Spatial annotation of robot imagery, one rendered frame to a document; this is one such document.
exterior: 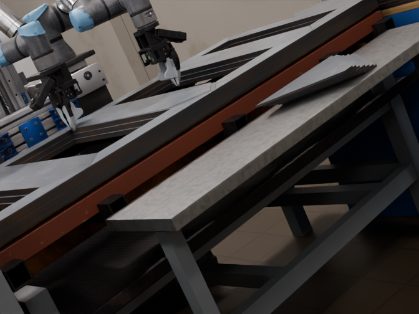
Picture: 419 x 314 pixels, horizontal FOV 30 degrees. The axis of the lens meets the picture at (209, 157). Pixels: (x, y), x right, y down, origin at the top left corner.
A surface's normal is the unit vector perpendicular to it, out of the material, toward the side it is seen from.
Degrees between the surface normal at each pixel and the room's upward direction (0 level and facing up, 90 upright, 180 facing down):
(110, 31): 90
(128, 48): 90
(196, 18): 90
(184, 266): 90
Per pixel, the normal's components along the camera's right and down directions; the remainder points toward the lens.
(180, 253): 0.62, -0.07
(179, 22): -0.74, 0.46
